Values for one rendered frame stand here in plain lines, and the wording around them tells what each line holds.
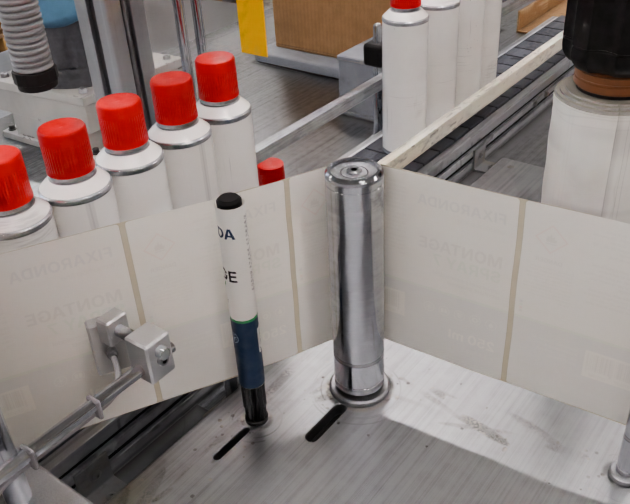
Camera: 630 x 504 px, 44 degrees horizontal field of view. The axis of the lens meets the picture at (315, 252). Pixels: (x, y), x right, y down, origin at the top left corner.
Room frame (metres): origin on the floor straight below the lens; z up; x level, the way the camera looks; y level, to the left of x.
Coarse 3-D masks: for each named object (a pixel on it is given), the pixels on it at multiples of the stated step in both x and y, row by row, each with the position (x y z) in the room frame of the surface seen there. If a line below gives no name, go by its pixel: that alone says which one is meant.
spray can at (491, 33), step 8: (488, 0) 0.98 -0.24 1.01; (496, 0) 0.99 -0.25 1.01; (488, 8) 0.98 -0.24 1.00; (496, 8) 0.99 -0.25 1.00; (488, 16) 0.98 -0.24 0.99; (496, 16) 0.99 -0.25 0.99; (488, 24) 0.98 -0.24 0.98; (496, 24) 0.99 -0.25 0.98; (488, 32) 0.98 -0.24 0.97; (496, 32) 0.99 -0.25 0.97; (488, 40) 0.98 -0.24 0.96; (496, 40) 0.99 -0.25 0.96; (488, 48) 0.98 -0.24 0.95; (496, 48) 0.99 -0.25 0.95; (488, 56) 0.98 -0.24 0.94; (496, 56) 0.99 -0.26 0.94; (488, 64) 0.98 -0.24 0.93; (496, 64) 1.00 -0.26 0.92; (488, 72) 0.98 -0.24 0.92; (480, 80) 0.98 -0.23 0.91; (488, 80) 0.98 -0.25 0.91; (480, 88) 0.98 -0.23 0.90
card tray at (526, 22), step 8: (536, 0) 1.47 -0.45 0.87; (544, 0) 1.49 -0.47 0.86; (552, 0) 1.52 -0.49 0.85; (560, 0) 1.56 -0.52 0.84; (528, 8) 1.44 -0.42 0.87; (536, 8) 1.46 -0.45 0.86; (544, 8) 1.50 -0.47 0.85; (552, 8) 1.53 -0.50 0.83; (560, 8) 1.53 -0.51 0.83; (520, 16) 1.41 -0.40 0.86; (528, 16) 1.44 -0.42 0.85; (536, 16) 1.47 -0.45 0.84; (544, 16) 1.48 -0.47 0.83; (520, 24) 1.41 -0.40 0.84; (528, 24) 1.44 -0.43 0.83; (536, 24) 1.44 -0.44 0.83; (520, 32) 1.40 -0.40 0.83
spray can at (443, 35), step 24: (432, 0) 0.88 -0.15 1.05; (456, 0) 0.89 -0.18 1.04; (432, 24) 0.88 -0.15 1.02; (456, 24) 0.89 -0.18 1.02; (432, 48) 0.88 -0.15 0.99; (456, 48) 0.89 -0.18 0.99; (432, 72) 0.88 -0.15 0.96; (456, 72) 0.89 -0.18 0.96; (432, 96) 0.88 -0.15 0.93; (432, 120) 0.88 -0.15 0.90
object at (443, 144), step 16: (560, 16) 1.33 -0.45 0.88; (544, 32) 1.25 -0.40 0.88; (512, 48) 1.18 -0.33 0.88; (528, 48) 1.18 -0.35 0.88; (512, 64) 1.11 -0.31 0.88; (544, 64) 1.10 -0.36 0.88; (528, 80) 1.04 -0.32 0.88; (512, 96) 0.99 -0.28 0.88; (480, 112) 0.94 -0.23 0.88; (464, 128) 0.90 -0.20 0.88; (448, 144) 0.85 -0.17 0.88; (416, 160) 0.82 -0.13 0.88
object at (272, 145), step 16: (512, 0) 1.16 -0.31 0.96; (528, 0) 1.19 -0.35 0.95; (368, 80) 0.87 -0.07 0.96; (352, 96) 0.82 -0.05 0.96; (368, 96) 0.85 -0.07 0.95; (320, 112) 0.78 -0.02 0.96; (336, 112) 0.80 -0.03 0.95; (288, 128) 0.75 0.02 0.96; (304, 128) 0.75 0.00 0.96; (272, 144) 0.71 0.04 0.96; (288, 144) 0.73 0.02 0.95
